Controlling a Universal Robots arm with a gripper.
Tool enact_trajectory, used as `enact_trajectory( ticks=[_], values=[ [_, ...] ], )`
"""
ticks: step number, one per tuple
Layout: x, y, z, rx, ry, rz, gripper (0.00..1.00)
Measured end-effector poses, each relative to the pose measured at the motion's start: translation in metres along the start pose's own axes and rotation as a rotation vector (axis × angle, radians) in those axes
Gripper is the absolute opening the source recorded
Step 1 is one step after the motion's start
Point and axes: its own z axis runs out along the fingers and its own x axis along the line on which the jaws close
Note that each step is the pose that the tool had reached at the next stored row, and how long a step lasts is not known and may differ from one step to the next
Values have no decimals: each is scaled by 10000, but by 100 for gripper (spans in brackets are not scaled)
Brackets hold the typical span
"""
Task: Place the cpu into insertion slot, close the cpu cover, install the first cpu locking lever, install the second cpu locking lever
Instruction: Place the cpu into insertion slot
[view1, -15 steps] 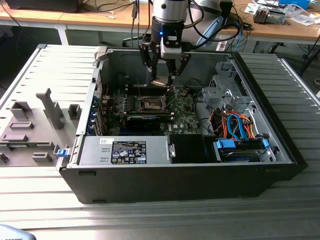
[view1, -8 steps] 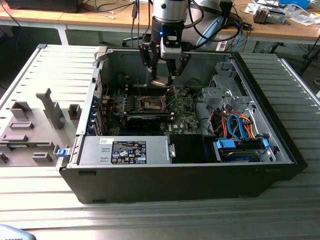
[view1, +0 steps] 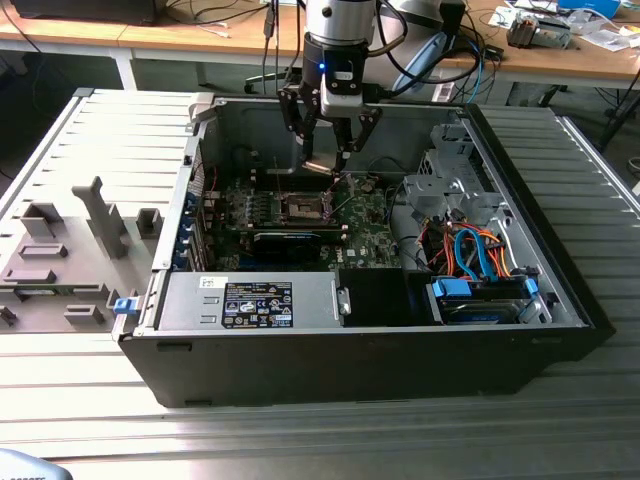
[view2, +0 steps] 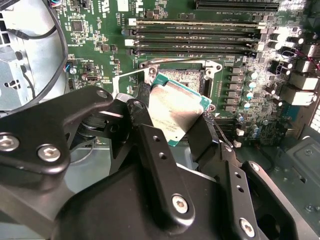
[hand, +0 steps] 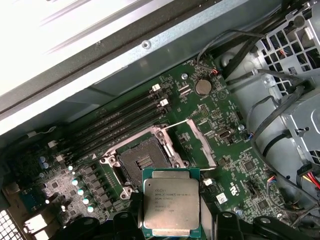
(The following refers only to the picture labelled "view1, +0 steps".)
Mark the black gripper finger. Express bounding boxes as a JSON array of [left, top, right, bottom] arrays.
[[276, 83, 322, 165], [332, 106, 385, 174]]

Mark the silver CPU plate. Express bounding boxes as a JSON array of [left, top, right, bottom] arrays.
[[302, 157, 336, 177]]

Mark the metal socket cover frame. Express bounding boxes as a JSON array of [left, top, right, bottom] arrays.
[[322, 173, 353, 222]]

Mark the CPU socket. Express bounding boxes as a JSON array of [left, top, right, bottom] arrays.
[[278, 191, 335, 224]]

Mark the grey optical drive bay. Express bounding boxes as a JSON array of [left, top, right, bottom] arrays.
[[418, 121, 479, 177]]

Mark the silver drive cage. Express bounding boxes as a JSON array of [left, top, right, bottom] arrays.
[[402, 173, 507, 230]]

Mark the green motherboard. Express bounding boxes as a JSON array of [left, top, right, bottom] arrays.
[[202, 172, 405, 272]]

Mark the RAM stick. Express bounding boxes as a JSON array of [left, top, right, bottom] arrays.
[[225, 223, 350, 237]]

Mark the black upright box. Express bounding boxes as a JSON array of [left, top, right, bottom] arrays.
[[438, 0, 467, 57]]

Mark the black graphics card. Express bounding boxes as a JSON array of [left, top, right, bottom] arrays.
[[251, 229, 325, 265]]

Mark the wooden desk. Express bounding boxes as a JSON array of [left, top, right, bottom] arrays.
[[433, 0, 640, 109], [0, 0, 307, 91]]

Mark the black plastic shroud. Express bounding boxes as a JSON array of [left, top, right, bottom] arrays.
[[338, 268, 409, 329]]

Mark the silver heat sink cooler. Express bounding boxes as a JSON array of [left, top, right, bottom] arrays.
[[506, 12, 575, 51]]

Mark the grey power supply unit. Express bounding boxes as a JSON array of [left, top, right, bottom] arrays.
[[153, 272, 347, 332]]

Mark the hard disk in blue carrier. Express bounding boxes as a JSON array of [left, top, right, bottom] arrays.
[[426, 276, 542, 327]]

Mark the black flat device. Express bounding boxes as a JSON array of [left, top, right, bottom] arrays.
[[9, 0, 161, 27]]

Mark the blue box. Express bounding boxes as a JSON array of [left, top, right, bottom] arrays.
[[557, 0, 621, 16]]

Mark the black PC case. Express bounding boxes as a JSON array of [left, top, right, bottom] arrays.
[[113, 93, 617, 409]]

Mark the clear plastic bag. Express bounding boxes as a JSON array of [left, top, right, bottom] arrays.
[[582, 27, 639, 54]]

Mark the grey parts rack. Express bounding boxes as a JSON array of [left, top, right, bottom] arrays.
[[0, 175, 167, 335]]

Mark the grey rounded object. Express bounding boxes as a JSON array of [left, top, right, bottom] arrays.
[[0, 448, 69, 480]]

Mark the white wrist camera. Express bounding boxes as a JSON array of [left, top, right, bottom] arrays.
[[319, 58, 365, 117]]

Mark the red orange wire bundle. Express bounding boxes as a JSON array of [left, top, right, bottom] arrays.
[[420, 223, 457, 274]]

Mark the blue flat data wire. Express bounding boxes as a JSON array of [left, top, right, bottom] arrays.
[[451, 223, 490, 282]]

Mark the grey metal bracket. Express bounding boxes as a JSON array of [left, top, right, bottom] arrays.
[[334, 283, 355, 317]]

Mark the orange flat data wire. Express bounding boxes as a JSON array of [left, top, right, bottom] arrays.
[[480, 227, 514, 278]]

